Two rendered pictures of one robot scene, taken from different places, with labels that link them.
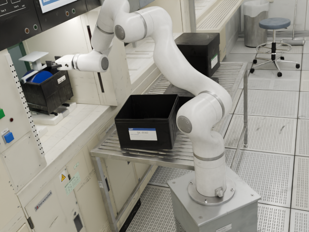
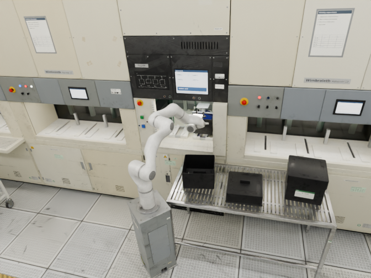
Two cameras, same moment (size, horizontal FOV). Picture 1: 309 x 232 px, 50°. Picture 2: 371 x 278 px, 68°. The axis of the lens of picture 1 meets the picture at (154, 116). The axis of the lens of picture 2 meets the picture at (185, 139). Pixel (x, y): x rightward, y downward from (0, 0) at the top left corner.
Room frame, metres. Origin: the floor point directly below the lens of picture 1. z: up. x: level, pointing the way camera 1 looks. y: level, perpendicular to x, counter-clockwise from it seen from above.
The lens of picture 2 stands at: (1.09, -1.85, 2.40)
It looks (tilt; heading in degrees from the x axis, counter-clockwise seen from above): 32 degrees down; 80
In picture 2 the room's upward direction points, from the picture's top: 4 degrees counter-clockwise
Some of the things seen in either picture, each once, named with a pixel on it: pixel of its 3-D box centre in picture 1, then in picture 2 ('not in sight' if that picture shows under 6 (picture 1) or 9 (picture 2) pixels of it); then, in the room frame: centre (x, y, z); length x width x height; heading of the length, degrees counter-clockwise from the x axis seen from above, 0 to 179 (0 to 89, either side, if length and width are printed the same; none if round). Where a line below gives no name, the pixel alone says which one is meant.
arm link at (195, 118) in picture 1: (201, 128); (140, 175); (1.02, -0.16, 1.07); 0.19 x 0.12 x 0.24; 131
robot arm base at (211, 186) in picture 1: (209, 171); (147, 197); (1.04, -0.18, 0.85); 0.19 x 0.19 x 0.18
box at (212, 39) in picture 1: (195, 55); (305, 179); (2.32, -0.36, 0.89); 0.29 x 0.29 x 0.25; 59
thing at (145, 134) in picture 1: (149, 120); (199, 171); (1.53, 0.03, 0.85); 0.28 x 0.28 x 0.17; 72
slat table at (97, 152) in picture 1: (188, 147); (244, 217); (1.90, -0.20, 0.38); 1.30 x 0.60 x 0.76; 154
